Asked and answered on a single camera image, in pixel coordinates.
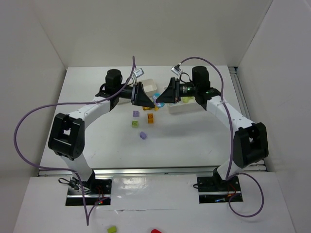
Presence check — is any green lego brick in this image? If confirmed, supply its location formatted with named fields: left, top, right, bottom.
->
left=181, top=97, right=193, bottom=103

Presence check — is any yellow-green base lego brick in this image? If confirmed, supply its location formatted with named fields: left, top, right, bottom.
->
left=131, top=120, right=139, bottom=128

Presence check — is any teal square lego brick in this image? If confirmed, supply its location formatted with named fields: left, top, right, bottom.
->
left=152, top=93, right=165, bottom=108

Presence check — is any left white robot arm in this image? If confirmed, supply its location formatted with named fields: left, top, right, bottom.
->
left=48, top=69, right=155, bottom=187

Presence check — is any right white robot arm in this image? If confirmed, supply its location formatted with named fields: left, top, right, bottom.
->
left=156, top=66, right=269, bottom=183

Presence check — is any left white divided tray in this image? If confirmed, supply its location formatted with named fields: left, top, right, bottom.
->
left=118, top=79, right=157, bottom=104

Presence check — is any white divided tray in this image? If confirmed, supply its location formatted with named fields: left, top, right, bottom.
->
left=166, top=97, right=203, bottom=114
left=118, top=79, right=157, bottom=104

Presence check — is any right white divided tray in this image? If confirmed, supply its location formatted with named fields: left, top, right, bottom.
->
left=166, top=97, right=203, bottom=114

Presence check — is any red object at edge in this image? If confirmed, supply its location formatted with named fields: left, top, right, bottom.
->
left=150, top=228, right=163, bottom=233

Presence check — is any green lego outside workspace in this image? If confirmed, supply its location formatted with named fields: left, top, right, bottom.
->
left=107, top=226, right=117, bottom=233

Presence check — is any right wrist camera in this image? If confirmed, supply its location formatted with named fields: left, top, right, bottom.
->
left=171, top=65, right=182, bottom=75

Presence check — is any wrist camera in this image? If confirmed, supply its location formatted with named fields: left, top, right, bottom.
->
left=171, top=65, right=182, bottom=75
left=133, top=68, right=144, bottom=78

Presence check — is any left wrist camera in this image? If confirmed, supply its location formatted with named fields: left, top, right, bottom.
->
left=133, top=68, right=144, bottom=78

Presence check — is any aluminium front rail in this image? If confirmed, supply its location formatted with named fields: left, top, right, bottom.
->
left=38, top=166, right=219, bottom=176

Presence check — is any aluminium side rail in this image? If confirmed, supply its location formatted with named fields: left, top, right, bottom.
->
left=228, top=67, right=269, bottom=168

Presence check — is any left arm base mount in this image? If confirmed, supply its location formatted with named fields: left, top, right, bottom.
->
left=58, top=177, right=112, bottom=206

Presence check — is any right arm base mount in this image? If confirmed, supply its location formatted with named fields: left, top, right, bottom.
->
left=192, top=177, right=243, bottom=204

